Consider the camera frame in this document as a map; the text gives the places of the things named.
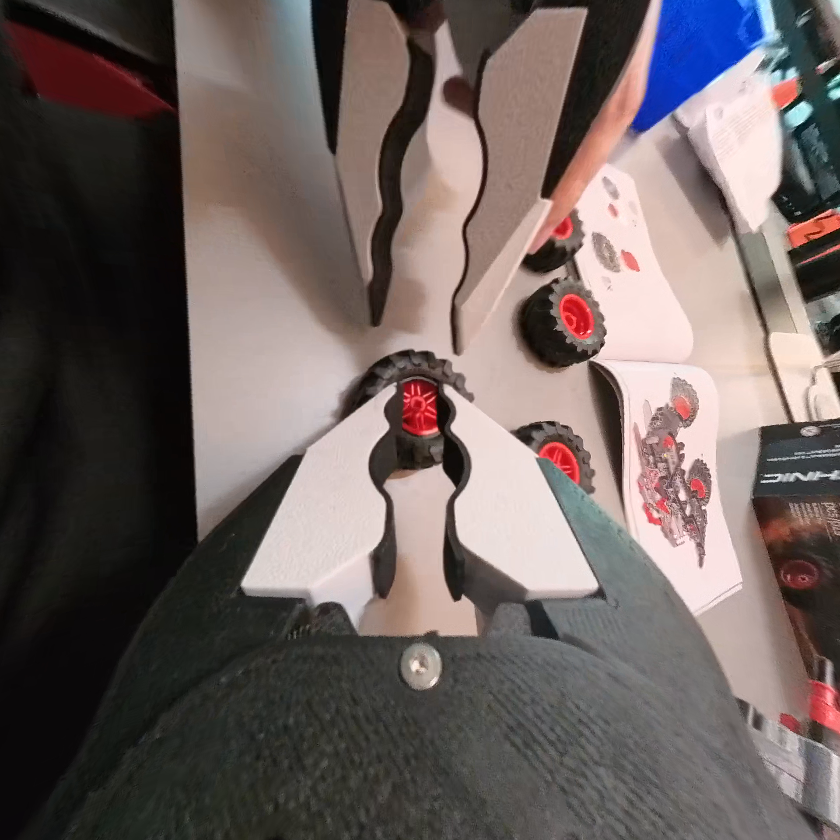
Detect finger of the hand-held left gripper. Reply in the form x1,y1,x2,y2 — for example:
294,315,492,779
335,0,437,328
451,8,589,357

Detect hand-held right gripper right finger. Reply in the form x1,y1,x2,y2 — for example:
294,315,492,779
440,390,603,636

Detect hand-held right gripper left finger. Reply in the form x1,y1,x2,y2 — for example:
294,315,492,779
241,386,400,636

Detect black toy wheel red rim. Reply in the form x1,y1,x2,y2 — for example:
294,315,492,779
512,421,595,493
523,209,585,274
521,277,606,370
341,350,475,470

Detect grey desk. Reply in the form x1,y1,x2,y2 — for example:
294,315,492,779
172,0,828,723

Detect person's left hand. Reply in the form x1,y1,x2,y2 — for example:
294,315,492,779
527,5,661,257

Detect blue plastic bin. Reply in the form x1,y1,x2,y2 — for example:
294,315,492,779
630,0,775,135

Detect white printed papers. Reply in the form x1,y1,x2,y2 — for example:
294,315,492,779
672,66,788,234

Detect open instruction booklet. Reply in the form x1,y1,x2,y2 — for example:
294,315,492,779
571,164,744,616

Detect cluttered dark shelf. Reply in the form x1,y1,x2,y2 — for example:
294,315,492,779
771,0,840,329

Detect person's black clothing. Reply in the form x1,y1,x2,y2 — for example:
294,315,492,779
0,20,198,840

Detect black toy set box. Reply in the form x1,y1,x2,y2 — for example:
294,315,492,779
753,420,840,710

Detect red cloth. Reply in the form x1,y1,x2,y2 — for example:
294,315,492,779
3,20,178,122

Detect white plastic object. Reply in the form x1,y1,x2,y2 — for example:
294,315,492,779
768,331,840,421

